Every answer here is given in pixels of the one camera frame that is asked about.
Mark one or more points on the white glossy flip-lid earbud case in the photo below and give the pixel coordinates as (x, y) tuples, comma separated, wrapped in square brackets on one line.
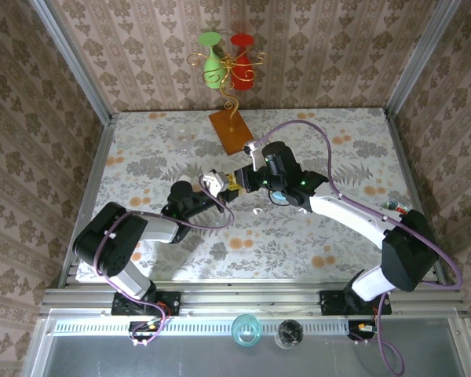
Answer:
[(185, 177)]

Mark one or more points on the teal round cap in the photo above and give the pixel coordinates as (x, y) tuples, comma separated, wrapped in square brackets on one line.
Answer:
[(279, 196)]

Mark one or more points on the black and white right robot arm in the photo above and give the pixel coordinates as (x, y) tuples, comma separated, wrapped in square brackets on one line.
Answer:
[(408, 255)]

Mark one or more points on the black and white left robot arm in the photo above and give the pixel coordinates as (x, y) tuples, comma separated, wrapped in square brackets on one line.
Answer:
[(110, 239)]

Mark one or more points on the clear wine glass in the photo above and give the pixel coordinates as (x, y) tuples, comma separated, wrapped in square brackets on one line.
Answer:
[(180, 132)]

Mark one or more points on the red wine glass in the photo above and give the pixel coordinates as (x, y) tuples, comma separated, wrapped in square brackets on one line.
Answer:
[(241, 72)]

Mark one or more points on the green wine glass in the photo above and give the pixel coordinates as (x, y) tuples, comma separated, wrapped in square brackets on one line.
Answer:
[(212, 70)]

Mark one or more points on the patterned bowl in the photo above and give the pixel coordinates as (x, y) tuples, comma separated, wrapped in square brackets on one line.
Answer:
[(396, 207)]

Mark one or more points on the teal drinking glass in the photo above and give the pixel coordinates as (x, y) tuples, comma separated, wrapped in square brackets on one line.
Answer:
[(246, 330)]

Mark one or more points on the black connector block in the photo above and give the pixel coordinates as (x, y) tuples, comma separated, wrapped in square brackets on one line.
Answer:
[(357, 330), (141, 329)]

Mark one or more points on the clear drinking glass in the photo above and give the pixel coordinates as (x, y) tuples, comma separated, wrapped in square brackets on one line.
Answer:
[(289, 334)]

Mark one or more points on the grey metal shelf panel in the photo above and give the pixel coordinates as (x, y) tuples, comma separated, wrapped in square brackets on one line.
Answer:
[(180, 357)]

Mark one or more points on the aluminium table edge rail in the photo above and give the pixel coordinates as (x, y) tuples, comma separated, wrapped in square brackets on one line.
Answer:
[(98, 157), (404, 157)]

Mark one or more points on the wide aluminium extrusion rail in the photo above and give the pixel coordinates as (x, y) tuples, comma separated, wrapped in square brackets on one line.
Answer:
[(251, 300)]

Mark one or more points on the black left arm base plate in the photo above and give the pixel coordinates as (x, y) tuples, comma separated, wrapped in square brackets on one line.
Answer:
[(169, 302)]

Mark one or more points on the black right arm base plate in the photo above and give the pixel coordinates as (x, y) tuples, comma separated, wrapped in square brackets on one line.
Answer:
[(329, 302)]

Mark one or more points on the aluminium frame post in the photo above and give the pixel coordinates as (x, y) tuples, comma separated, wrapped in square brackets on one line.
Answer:
[(72, 59), (420, 59)]

